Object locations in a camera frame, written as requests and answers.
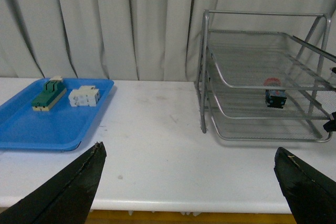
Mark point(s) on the grey curtain backdrop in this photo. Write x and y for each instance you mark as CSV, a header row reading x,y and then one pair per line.
x,y
116,39

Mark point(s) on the green and beige switch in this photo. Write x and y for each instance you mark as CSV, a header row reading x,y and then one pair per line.
x,y
53,90

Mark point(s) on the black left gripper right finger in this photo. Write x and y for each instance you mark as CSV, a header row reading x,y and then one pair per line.
x,y
309,193

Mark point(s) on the blue plastic tray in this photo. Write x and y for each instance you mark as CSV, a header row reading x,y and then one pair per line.
x,y
61,129

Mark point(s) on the white circuit breaker block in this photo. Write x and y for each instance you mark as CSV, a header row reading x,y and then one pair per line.
x,y
84,96

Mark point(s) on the red emergency stop button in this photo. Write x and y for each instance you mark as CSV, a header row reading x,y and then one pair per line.
x,y
274,98

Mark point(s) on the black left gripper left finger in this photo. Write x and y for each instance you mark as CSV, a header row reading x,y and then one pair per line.
x,y
65,198

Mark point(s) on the silver mesh rack frame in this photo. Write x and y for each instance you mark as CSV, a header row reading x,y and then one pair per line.
x,y
205,31

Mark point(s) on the silver mesh tray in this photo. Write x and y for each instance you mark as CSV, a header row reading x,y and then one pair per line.
x,y
288,130
250,103
260,60

